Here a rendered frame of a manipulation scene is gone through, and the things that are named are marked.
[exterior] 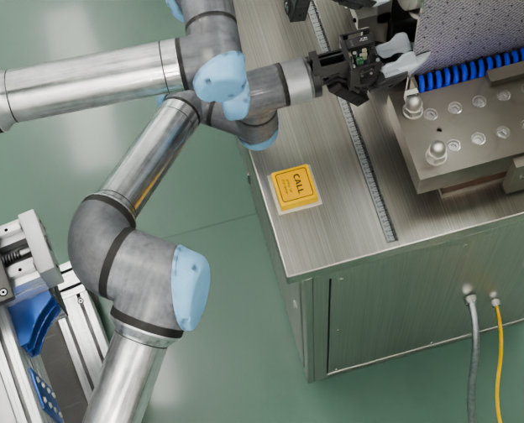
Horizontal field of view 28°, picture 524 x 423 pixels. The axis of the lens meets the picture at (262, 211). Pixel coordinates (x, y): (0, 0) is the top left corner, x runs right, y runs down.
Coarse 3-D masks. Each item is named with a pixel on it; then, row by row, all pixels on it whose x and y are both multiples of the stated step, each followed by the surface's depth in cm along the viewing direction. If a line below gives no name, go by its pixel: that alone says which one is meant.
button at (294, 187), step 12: (300, 168) 191; (276, 180) 191; (288, 180) 191; (300, 180) 190; (312, 180) 190; (276, 192) 190; (288, 192) 190; (300, 192) 190; (312, 192) 189; (288, 204) 189; (300, 204) 190
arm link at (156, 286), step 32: (128, 256) 156; (160, 256) 156; (192, 256) 157; (128, 288) 156; (160, 288) 155; (192, 288) 155; (128, 320) 156; (160, 320) 156; (192, 320) 158; (128, 352) 157; (160, 352) 159; (96, 384) 160; (128, 384) 157; (96, 416) 158; (128, 416) 158
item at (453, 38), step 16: (496, 0) 170; (512, 0) 172; (448, 16) 171; (464, 16) 172; (480, 16) 174; (496, 16) 175; (512, 16) 176; (416, 32) 173; (432, 32) 174; (448, 32) 176; (464, 32) 177; (480, 32) 178; (496, 32) 180; (512, 32) 181; (416, 48) 177; (432, 48) 179; (448, 48) 180; (464, 48) 182; (480, 48) 183; (496, 48) 185; (512, 48) 187; (432, 64) 184; (448, 64) 186
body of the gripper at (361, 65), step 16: (352, 32) 174; (368, 32) 175; (352, 48) 174; (368, 48) 175; (320, 64) 172; (336, 64) 172; (352, 64) 172; (368, 64) 172; (320, 80) 174; (336, 80) 177; (352, 80) 175; (368, 80) 177; (320, 96) 177
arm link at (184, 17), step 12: (168, 0) 154; (180, 0) 153; (192, 0) 149; (204, 0) 148; (216, 0) 149; (228, 0) 150; (180, 12) 154; (192, 12) 149; (204, 12) 148; (228, 12) 149
